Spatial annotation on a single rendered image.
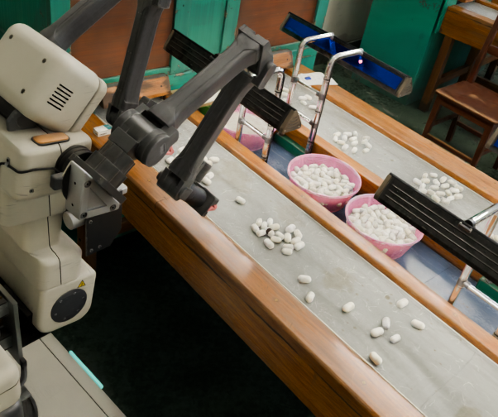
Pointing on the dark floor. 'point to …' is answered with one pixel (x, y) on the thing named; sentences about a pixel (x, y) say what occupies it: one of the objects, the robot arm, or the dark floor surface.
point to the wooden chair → (481, 98)
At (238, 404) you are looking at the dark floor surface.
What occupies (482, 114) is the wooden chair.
